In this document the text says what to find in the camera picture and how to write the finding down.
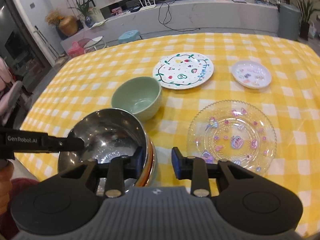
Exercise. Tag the white wifi router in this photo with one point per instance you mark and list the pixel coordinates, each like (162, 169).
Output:
(147, 4)

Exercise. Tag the green ceramic bowl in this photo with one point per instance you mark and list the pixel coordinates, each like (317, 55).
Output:
(141, 96)

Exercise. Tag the white small chair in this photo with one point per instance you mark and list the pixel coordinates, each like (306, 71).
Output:
(92, 44)

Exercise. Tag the tall floor plant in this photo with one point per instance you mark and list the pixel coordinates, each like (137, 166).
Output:
(307, 9)

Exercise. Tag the grey trash bin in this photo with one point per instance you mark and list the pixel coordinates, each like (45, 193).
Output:
(288, 25)

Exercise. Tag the potted plant blue vase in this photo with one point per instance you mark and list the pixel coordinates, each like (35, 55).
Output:
(83, 6)

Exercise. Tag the blue plastic stool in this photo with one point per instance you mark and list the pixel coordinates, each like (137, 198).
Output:
(129, 36)

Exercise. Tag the golden vase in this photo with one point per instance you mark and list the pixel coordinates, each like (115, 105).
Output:
(68, 26)

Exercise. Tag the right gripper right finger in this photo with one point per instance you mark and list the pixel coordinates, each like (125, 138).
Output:
(191, 168)

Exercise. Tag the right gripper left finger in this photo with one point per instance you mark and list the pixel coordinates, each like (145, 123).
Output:
(122, 168)

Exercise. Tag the person's left hand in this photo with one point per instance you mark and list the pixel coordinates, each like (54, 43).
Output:
(5, 186)

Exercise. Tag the white fruity painted plate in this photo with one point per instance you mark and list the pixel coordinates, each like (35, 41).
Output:
(183, 70)

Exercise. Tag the clear glass plate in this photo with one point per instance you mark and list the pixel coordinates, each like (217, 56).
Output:
(236, 131)

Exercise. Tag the small white sticker plate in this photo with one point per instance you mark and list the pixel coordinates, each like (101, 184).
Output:
(251, 74)

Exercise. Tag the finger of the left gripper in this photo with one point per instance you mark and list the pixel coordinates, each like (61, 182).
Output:
(58, 144)

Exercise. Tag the yellow checkered tablecloth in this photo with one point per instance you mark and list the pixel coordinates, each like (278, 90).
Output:
(291, 101)

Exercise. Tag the pink basket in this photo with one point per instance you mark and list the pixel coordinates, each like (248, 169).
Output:
(75, 50)

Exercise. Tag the orange steel bowl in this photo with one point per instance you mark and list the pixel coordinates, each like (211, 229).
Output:
(101, 126)

